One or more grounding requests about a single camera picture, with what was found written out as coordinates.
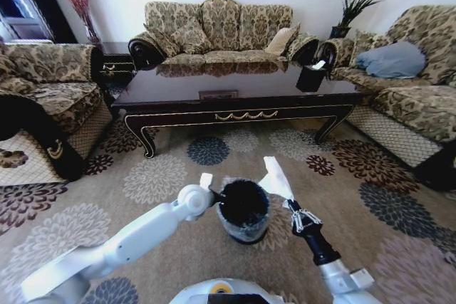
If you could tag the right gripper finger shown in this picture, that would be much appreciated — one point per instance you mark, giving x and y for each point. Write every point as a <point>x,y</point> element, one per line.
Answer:
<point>309,215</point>
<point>293,216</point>

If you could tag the black round trash bin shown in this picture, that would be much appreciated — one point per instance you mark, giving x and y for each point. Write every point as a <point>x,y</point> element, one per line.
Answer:
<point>242,208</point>

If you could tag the white tissue trash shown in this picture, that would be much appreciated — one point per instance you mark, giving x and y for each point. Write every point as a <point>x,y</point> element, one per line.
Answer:
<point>278,179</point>

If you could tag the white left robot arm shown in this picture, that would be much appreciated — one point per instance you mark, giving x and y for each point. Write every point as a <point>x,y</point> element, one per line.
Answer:
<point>142,236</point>

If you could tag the patterned flower rug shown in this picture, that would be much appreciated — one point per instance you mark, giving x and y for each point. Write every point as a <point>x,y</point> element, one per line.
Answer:
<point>149,179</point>

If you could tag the white robot front shell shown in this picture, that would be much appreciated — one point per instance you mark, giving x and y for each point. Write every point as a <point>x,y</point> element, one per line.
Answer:
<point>199,289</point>

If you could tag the dark glossy coffee table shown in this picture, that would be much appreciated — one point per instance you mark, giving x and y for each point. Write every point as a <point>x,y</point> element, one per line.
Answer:
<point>231,79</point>

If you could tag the black tissue box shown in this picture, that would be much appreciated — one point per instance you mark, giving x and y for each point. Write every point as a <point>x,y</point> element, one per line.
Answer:
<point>310,78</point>

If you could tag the floral sofa with blue cushion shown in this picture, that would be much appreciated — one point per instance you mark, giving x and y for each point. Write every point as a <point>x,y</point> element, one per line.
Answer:
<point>409,104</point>

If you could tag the floral square cushion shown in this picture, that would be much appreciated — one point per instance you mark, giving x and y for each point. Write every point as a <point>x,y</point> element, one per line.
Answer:
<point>363,46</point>
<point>190,38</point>
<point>160,40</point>

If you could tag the beige plain cushion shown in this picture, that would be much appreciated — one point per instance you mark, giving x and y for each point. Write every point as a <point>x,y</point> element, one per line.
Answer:
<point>281,40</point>

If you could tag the dark wooden side table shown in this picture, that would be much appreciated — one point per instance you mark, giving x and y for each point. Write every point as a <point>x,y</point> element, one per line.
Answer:
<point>114,58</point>

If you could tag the floral three-seat sofa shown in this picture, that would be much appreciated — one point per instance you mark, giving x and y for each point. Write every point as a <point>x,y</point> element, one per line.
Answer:
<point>221,22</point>

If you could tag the blue cushion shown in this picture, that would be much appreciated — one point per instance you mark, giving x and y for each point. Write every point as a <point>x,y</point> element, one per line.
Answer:
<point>392,60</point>

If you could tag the floral armchair with dark arm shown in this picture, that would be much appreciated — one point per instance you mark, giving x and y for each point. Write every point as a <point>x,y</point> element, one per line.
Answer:
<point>53,65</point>

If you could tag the green potted plant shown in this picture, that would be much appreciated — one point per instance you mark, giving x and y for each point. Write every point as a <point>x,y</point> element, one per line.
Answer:
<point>351,8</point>

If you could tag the window with dark frame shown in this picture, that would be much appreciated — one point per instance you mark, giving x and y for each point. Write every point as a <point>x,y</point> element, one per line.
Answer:
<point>21,1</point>

